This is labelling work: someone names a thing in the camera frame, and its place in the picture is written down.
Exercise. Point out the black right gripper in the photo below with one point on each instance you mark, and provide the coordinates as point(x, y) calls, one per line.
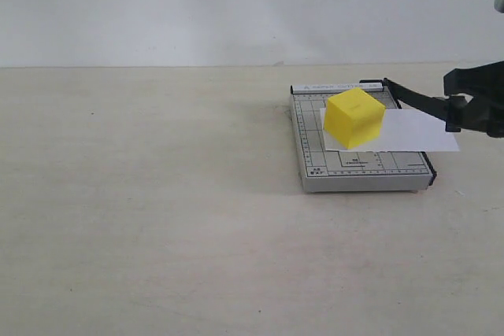
point(475, 101)

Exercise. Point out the black cutter blade arm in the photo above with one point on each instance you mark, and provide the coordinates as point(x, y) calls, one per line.
point(433, 106)

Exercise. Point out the white paper sheet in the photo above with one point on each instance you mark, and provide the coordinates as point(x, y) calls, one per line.
point(404, 130)

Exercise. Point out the yellow foam cube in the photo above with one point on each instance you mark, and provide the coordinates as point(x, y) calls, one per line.
point(353, 118)

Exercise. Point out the grey paper cutter base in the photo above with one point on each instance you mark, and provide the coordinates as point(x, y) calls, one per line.
point(323, 170)

